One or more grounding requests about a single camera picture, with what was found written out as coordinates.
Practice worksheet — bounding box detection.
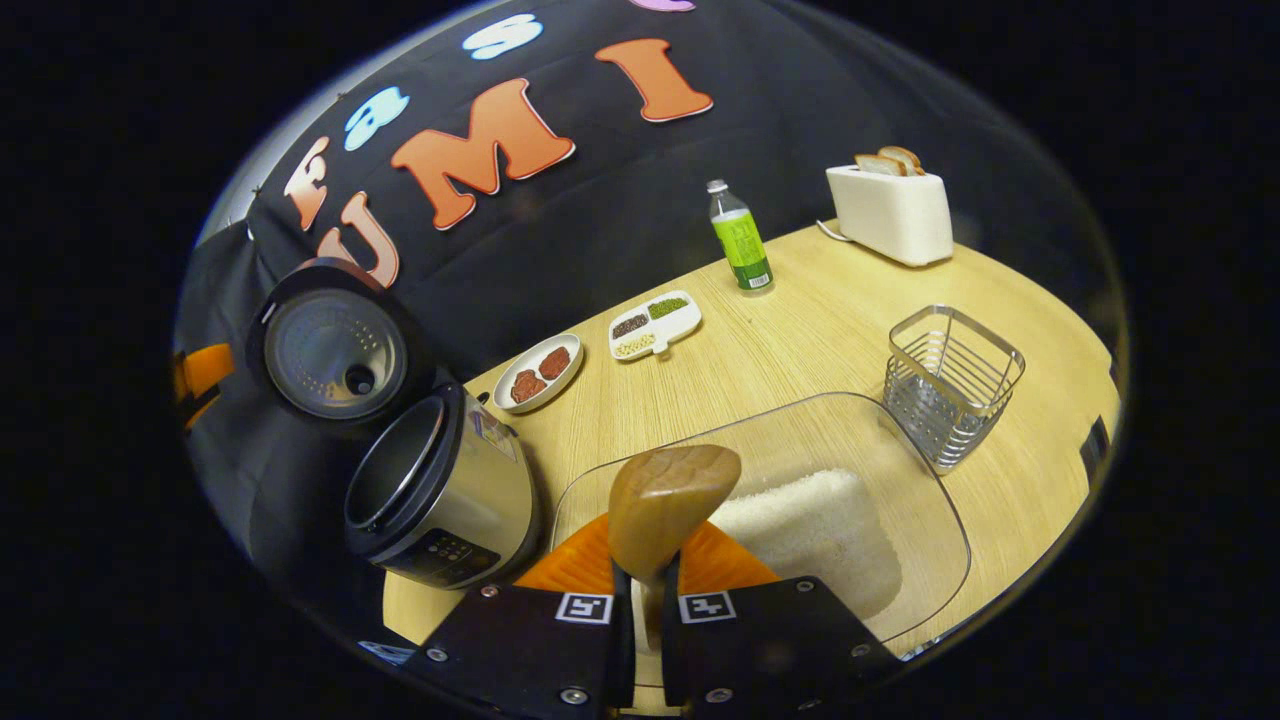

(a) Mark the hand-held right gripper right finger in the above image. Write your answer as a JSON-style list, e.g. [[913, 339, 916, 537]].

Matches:
[[658, 520, 903, 719]]

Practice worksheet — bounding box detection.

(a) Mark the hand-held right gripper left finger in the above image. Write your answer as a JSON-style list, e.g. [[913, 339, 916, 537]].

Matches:
[[403, 513, 637, 720]]

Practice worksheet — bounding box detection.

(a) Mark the wooden spoon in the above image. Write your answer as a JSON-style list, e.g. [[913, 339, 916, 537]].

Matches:
[[607, 444, 743, 656]]

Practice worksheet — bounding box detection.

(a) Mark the white rice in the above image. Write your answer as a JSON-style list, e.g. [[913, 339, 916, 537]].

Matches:
[[708, 468, 903, 621]]

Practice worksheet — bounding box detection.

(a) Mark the silver black rice cooker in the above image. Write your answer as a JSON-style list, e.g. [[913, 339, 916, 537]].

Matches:
[[245, 257, 546, 591]]

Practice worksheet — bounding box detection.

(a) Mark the metal wire chopstick holder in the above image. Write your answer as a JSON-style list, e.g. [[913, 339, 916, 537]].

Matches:
[[883, 305, 1027, 475]]

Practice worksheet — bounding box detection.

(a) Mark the white oval plate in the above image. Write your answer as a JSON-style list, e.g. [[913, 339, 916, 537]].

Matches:
[[493, 333, 584, 415]]

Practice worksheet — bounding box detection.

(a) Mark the clear plastic container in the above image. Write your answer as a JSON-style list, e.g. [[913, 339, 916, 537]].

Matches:
[[548, 391, 973, 691]]

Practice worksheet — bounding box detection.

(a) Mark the white divided dish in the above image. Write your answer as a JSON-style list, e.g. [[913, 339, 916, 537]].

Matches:
[[608, 290, 703, 363]]

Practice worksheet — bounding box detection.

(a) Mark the green drink bottle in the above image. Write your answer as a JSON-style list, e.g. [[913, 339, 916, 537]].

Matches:
[[707, 179, 775, 293]]

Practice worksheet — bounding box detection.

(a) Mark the white toaster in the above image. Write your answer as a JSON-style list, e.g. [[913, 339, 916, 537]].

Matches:
[[818, 165, 955, 268]]

